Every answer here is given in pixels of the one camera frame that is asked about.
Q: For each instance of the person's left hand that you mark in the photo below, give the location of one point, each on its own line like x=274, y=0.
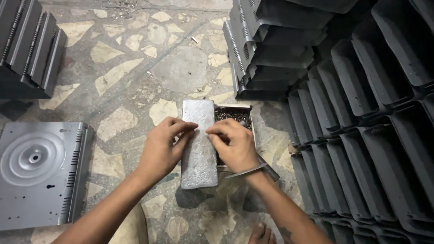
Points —
x=159, y=152

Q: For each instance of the person's right hand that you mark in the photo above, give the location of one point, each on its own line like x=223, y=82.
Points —
x=237, y=149

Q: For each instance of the cardboard box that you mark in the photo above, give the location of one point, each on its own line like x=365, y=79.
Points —
x=252, y=132

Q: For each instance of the steel wrist bangle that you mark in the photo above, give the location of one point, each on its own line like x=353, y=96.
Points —
x=246, y=171

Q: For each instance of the pile of dark rivets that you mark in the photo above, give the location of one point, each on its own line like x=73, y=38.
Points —
x=234, y=114

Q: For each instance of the silver metal ingot block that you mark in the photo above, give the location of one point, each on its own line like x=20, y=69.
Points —
x=198, y=166

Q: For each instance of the person's foot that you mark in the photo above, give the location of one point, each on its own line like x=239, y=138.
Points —
x=261, y=234

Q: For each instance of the stack of dark slotted housings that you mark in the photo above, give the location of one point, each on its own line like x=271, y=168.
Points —
x=271, y=50

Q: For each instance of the small white metal scrap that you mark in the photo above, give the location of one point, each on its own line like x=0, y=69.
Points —
x=194, y=39

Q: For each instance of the grey embossed metal panel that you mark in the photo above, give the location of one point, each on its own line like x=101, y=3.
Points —
x=37, y=176

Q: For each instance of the row of dark metal trays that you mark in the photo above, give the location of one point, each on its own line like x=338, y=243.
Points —
x=366, y=142

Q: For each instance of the stack of grey slotted panels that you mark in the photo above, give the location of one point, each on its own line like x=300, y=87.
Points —
x=27, y=54

